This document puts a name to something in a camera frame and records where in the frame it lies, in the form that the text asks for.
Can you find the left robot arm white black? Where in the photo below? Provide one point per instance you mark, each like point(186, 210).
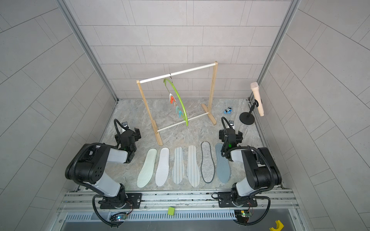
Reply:
point(88, 168)

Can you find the white striped insole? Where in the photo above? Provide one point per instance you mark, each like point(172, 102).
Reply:
point(193, 170)
point(178, 168)

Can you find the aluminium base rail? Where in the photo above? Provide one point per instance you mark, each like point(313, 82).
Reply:
point(203, 199)

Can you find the green clip hanger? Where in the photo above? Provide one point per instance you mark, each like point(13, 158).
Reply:
point(177, 102)

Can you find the blue toy car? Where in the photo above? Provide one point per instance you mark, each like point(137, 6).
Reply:
point(228, 111)

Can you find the black microphone stand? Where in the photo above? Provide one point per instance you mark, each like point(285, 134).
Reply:
point(246, 117)

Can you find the yellow plastic hook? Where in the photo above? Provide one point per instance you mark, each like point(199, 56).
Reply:
point(279, 226)

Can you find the dark grey felt insole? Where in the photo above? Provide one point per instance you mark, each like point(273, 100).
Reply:
point(207, 165)

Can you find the grey blue insole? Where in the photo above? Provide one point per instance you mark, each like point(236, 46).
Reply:
point(222, 168)

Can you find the white textured foam insole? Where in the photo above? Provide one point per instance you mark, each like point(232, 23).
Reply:
point(163, 167)

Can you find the left circuit board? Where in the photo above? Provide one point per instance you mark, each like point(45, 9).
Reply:
point(121, 216)

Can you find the right circuit board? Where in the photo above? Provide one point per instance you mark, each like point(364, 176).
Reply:
point(242, 216)

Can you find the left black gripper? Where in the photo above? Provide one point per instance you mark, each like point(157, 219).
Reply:
point(137, 135)

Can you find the wooden clothes rack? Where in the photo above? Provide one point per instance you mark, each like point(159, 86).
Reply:
point(207, 108)

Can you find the circuit board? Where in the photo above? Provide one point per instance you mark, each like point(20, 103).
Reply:
point(121, 216)
point(242, 216)

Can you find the green sticky block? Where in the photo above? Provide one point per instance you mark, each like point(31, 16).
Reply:
point(171, 211)

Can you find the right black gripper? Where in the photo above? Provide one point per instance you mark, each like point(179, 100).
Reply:
point(223, 135)

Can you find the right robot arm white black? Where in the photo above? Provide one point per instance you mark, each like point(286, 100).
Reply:
point(261, 172)

